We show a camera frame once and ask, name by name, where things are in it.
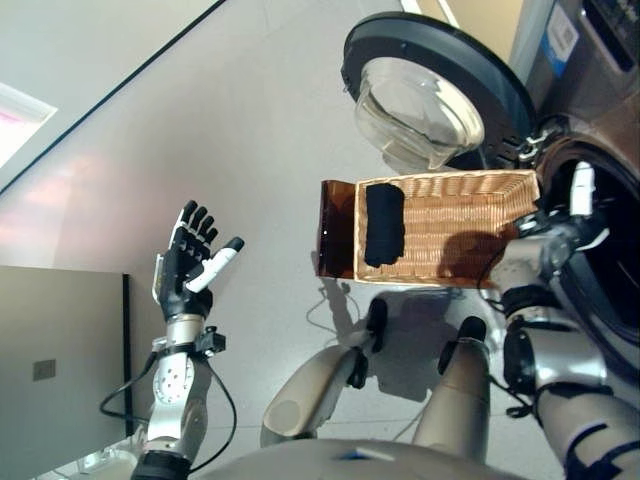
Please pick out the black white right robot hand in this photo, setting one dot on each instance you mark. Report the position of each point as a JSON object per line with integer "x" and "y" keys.
{"x": 582, "y": 195}

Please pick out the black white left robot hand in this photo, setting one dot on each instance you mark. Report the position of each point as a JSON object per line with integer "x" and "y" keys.
{"x": 180, "y": 270}

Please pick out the black garment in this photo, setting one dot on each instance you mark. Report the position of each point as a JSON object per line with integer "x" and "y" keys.
{"x": 384, "y": 225}

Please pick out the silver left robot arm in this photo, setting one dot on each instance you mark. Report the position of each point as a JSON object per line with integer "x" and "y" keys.
{"x": 172, "y": 380}

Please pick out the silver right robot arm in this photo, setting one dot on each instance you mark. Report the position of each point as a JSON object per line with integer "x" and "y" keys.
{"x": 565, "y": 360}

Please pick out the grey front-load washing machine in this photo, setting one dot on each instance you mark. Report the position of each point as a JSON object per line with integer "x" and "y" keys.
{"x": 590, "y": 100}

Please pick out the round glass washing machine door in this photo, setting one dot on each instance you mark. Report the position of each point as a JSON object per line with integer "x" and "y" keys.
{"x": 415, "y": 95}

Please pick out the silver door hinge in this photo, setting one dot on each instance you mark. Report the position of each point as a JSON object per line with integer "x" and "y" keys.
{"x": 522, "y": 145}

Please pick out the woven wicker basket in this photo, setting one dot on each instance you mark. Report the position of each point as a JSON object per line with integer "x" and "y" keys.
{"x": 450, "y": 220}

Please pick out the blue white energy label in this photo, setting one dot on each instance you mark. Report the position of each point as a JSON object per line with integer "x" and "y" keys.
{"x": 561, "y": 37}

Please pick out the silver left robot leg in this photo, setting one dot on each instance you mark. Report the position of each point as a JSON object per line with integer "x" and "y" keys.
{"x": 310, "y": 395}

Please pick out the silver robot leg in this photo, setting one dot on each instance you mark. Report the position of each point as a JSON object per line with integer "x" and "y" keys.
{"x": 310, "y": 395}
{"x": 455, "y": 400}

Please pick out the white cream shelf unit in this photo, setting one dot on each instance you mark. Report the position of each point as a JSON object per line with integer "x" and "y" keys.
{"x": 475, "y": 25}

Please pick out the silver right robot leg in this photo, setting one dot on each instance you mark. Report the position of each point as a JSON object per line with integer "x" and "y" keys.
{"x": 455, "y": 400}

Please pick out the grey robot torso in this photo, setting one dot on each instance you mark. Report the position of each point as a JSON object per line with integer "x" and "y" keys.
{"x": 350, "y": 462}

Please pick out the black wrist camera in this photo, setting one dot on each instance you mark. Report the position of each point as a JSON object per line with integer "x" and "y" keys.
{"x": 210, "y": 341}

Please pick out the grey wall socket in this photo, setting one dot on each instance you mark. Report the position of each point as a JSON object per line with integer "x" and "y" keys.
{"x": 44, "y": 370}

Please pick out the white wall ledge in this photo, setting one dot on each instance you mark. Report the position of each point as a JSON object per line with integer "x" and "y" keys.
{"x": 25, "y": 110}

